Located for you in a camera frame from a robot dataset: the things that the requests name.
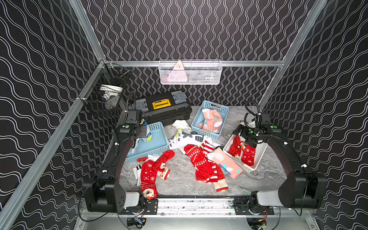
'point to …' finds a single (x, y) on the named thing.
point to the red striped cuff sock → (206, 171)
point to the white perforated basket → (260, 151)
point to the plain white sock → (183, 125)
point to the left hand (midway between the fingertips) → (137, 128)
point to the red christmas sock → (248, 155)
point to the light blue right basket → (207, 104)
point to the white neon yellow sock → (147, 139)
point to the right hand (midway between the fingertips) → (239, 135)
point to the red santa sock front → (150, 169)
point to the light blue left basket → (158, 144)
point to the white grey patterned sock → (181, 140)
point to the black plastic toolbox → (165, 108)
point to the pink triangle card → (178, 74)
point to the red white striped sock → (207, 147)
